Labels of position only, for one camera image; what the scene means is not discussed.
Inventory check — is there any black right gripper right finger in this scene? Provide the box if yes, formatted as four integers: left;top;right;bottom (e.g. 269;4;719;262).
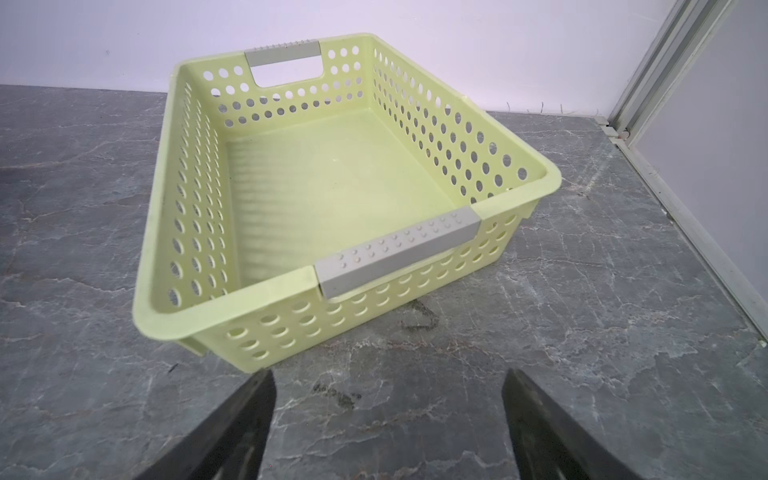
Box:
502;369;639;479

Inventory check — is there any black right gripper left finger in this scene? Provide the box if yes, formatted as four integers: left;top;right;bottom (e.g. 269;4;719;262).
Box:
138;369;276;479

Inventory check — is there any light green perforated plastic basket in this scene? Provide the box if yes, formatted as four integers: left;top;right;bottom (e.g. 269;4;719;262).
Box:
132;34;562;373

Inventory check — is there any aluminium enclosure frame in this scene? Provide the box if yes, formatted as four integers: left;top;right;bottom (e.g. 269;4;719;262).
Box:
608;1;767;332

